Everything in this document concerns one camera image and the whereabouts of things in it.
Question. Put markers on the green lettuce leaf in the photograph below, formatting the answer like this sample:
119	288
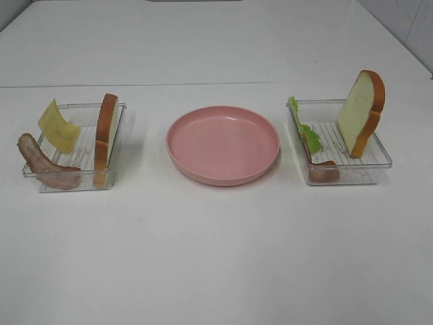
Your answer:
312	139

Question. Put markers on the bacon strip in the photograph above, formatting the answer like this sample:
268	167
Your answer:
324	172
40	162

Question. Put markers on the bread slice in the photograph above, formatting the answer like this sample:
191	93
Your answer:
362	111
107	124

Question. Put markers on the pink round plate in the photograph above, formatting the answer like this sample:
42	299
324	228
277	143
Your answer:
223	145

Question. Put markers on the right clear plastic container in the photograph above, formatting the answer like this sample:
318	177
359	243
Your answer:
326	157

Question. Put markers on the clear plastic container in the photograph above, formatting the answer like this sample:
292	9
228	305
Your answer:
326	157
82	156

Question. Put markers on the left clear plastic container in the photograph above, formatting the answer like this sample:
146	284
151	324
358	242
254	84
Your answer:
82	156

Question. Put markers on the yellow cheese slice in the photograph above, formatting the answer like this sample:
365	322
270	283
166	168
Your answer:
57	130

